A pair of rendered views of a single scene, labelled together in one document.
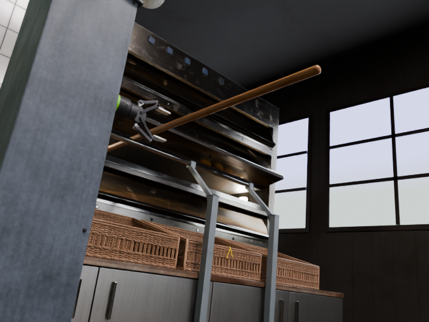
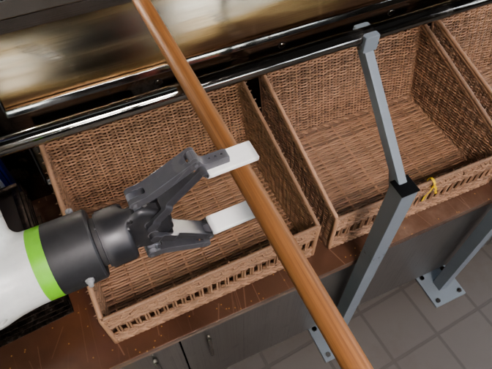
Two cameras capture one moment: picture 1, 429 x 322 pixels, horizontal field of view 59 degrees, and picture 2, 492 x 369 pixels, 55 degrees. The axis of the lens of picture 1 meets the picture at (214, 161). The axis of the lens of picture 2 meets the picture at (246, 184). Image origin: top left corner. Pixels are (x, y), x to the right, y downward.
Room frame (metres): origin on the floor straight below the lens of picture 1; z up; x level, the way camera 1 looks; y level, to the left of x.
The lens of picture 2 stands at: (1.24, 0.14, 1.71)
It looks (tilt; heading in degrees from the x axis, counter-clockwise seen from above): 55 degrees down; 16
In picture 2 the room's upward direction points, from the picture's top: straight up
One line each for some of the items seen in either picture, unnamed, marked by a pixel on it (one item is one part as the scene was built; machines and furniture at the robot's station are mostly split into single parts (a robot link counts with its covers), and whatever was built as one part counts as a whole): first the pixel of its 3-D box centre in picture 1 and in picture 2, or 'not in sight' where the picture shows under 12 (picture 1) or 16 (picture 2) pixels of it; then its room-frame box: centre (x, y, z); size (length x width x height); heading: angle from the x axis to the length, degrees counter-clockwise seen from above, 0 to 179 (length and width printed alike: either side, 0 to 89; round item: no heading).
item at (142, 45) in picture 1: (193, 73); not in sight; (2.43, 0.23, 2.00); 1.80 x 0.08 x 0.21; 130
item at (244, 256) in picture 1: (199, 249); (377, 125); (2.22, 0.03, 0.72); 0.56 x 0.49 x 0.28; 130
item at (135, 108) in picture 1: (135, 114); (135, 227); (1.49, 0.36, 1.19); 0.09 x 0.07 x 0.08; 131
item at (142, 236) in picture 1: (105, 231); (181, 197); (1.83, 0.48, 0.72); 0.56 x 0.49 x 0.28; 131
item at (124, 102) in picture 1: (120, 107); (77, 247); (1.44, 0.42, 1.19); 0.12 x 0.06 x 0.09; 41
